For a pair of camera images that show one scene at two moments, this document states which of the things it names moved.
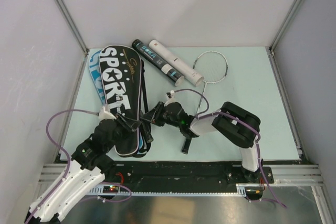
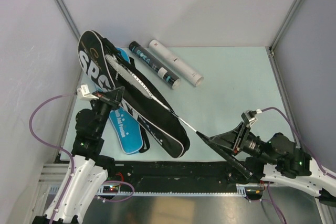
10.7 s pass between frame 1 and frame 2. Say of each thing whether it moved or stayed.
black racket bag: moved
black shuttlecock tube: moved
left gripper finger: moved
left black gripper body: moved
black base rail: stayed
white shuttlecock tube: stayed
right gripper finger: moved
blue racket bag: moved
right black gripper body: moved
